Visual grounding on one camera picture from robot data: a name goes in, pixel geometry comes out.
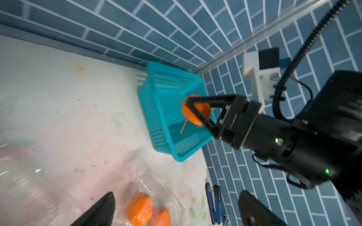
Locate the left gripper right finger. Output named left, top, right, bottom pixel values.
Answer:
left=238, top=190, right=287, bottom=226

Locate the orange back container right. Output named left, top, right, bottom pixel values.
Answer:
left=149, top=206, right=171, bottom=226

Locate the orange container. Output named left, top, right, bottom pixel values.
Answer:
left=149, top=206, right=171, bottom=226
left=125, top=193, right=153, bottom=226

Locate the orange back container left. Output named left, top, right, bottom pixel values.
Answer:
left=125, top=193, right=153, bottom=226

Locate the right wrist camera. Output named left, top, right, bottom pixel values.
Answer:
left=242, top=48, right=291, bottom=108

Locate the teal plastic basket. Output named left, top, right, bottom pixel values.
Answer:
left=138, top=62, right=213, bottom=163

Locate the clear clamshell container back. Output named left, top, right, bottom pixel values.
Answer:
left=115, top=169, right=185, bottom=226

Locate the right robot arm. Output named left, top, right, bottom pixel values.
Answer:
left=186, top=71, right=362, bottom=218

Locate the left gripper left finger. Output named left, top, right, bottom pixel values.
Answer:
left=71, top=192, right=116, bottom=226

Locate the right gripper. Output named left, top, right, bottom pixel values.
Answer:
left=186, top=95, right=262, bottom=149

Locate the clear clamshell container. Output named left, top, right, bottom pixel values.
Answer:
left=1, top=142, right=84, bottom=226
left=115, top=169, right=185, bottom=226

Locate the blue stapler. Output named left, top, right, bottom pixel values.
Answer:
left=205, top=183, right=222, bottom=225

